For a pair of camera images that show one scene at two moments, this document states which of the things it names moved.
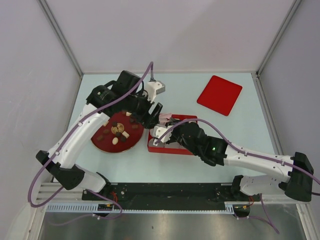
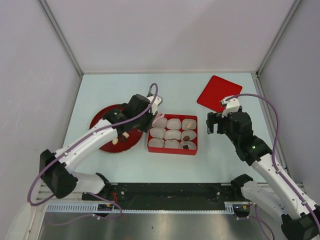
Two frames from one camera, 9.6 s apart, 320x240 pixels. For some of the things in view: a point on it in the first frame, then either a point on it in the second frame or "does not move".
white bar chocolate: x=125 y=134 does not move
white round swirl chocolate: x=115 y=141 does not move
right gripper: x=173 y=130 → x=215 y=118
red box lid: x=220 y=95 does not move
